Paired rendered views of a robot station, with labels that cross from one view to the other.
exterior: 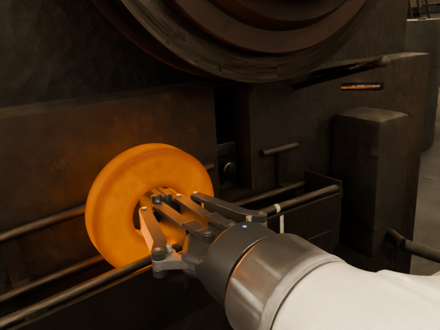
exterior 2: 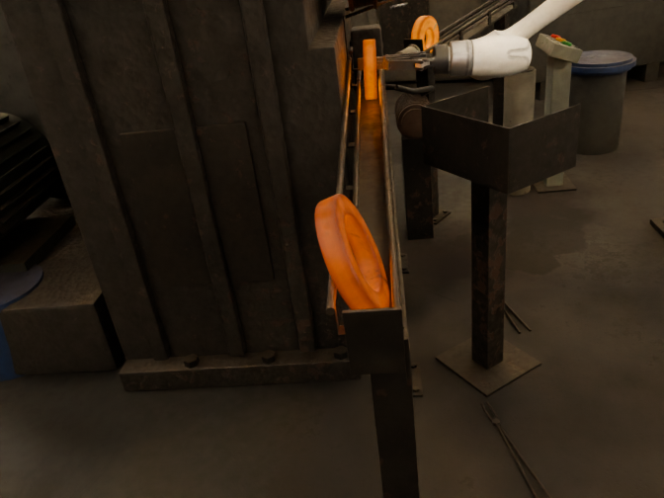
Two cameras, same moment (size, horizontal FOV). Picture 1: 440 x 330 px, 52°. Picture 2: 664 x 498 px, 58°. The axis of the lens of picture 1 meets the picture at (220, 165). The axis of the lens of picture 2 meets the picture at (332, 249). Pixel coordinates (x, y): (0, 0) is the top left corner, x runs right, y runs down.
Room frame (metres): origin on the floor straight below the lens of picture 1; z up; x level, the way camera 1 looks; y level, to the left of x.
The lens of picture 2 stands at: (-0.42, 1.43, 1.10)
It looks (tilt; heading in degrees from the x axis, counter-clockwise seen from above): 28 degrees down; 310
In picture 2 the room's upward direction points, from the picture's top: 7 degrees counter-clockwise
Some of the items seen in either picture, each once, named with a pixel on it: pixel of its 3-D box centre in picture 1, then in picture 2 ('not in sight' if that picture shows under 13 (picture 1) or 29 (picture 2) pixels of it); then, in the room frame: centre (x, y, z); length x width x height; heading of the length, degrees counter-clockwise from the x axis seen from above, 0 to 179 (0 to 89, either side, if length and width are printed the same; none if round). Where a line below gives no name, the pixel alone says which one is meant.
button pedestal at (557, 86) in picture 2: not in sight; (555, 114); (0.33, -1.03, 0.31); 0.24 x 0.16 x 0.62; 123
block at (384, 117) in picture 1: (365, 181); (367, 64); (0.72, -0.25, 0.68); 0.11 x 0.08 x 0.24; 33
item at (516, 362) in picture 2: not in sight; (494, 251); (0.07, 0.22, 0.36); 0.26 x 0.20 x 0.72; 158
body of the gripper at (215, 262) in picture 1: (231, 255); (430, 59); (0.35, -0.01, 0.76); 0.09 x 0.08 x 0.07; 33
